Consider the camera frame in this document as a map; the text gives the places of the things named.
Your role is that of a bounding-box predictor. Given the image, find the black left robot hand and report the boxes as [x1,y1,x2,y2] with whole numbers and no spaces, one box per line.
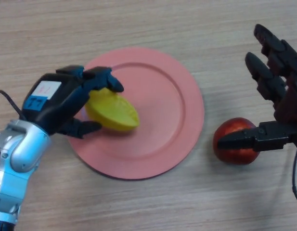
[21,64,125,140]

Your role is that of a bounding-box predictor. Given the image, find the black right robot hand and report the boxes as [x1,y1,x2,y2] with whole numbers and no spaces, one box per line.
[217,24,297,153]

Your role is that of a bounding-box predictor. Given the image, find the yellow starfruit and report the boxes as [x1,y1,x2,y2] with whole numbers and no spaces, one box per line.
[84,88,141,132]

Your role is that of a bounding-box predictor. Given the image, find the pink round plate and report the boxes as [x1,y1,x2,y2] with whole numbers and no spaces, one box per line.
[67,47,205,180]

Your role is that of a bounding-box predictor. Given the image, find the red apple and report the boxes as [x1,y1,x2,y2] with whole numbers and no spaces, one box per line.
[212,117,260,165]

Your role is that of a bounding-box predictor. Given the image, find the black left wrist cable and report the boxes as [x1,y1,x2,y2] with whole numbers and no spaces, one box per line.
[0,90,26,120]

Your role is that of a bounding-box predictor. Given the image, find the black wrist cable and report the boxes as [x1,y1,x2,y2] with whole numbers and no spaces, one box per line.
[0,90,26,120]
[292,148,297,205]

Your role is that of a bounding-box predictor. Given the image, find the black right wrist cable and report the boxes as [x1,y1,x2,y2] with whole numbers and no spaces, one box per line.
[292,148,297,205]

